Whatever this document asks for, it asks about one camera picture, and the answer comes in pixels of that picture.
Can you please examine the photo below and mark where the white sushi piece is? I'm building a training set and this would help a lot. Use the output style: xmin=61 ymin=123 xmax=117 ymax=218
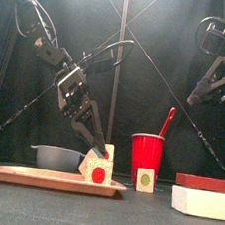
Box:
xmin=77 ymin=146 xmax=105 ymax=180
xmin=102 ymin=143 xmax=117 ymax=162

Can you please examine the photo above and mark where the red centre sushi piece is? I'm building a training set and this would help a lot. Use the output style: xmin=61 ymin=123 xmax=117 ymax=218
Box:
xmin=84 ymin=157 xmax=116 ymax=187

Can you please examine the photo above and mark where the pink rectangular plate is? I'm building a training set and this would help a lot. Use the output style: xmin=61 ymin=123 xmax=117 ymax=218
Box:
xmin=0 ymin=163 xmax=129 ymax=200

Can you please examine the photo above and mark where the green centre sushi piece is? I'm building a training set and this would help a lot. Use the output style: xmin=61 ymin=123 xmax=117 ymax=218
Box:
xmin=134 ymin=167 xmax=158 ymax=194

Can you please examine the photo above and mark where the grey bowl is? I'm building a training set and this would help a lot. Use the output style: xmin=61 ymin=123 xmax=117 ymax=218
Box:
xmin=27 ymin=142 xmax=88 ymax=175

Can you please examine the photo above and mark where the red plastic cup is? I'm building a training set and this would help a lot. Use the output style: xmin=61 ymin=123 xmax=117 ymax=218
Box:
xmin=125 ymin=131 xmax=167 ymax=191

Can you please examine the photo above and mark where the red flat block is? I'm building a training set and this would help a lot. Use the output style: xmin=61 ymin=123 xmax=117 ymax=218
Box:
xmin=174 ymin=172 xmax=225 ymax=195

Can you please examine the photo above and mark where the white flat block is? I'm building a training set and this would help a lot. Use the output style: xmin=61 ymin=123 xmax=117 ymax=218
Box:
xmin=168 ymin=183 xmax=225 ymax=222

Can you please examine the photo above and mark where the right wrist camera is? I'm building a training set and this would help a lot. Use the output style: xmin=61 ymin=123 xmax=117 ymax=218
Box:
xmin=200 ymin=21 xmax=225 ymax=56

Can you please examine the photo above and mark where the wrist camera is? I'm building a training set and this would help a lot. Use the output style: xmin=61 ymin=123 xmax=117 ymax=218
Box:
xmin=86 ymin=46 xmax=117 ymax=77
xmin=200 ymin=21 xmax=225 ymax=56

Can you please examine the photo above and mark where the thin diagonal brace wire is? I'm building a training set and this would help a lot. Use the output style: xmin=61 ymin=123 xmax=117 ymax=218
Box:
xmin=0 ymin=0 xmax=167 ymax=166
xmin=74 ymin=0 xmax=225 ymax=181

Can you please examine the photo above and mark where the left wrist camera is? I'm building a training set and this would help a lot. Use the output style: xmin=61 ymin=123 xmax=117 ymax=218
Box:
xmin=86 ymin=46 xmax=117 ymax=77

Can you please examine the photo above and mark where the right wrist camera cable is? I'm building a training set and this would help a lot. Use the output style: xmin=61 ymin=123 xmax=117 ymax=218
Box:
xmin=193 ymin=13 xmax=225 ymax=55

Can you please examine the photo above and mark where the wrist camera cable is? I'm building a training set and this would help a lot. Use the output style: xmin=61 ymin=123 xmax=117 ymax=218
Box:
xmin=80 ymin=34 xmax=137 ymax=70
xmin=193 ymin=13 xmax=225 ymax=55

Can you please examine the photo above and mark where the red spoon handle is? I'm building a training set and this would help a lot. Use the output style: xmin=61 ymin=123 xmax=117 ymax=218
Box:
xmin=158 ymin=105 xmax=179 ymax=140

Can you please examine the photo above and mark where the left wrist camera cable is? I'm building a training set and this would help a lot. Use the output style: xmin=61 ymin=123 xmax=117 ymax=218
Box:
xmin=80 ymin=34 xmax=137 ymax=70

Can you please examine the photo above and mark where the grey vertical frame pole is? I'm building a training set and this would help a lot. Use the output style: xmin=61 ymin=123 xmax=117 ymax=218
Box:
xmin=105 ymin=0 xmax=130 ymax=146

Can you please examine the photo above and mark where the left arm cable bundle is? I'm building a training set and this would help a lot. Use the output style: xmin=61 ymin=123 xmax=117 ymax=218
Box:
xmin=6 ymin=0 xmax=65 ymax=48

